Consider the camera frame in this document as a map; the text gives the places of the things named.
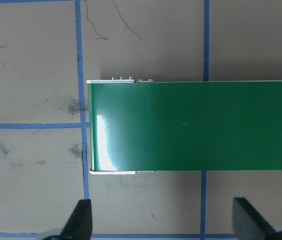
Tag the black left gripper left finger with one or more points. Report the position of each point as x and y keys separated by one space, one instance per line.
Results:
x=79 y=224

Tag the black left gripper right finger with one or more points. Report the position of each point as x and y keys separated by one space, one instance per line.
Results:
x=248 y=224

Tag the green conveyor belt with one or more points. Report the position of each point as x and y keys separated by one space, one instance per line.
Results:
x=185 y=126

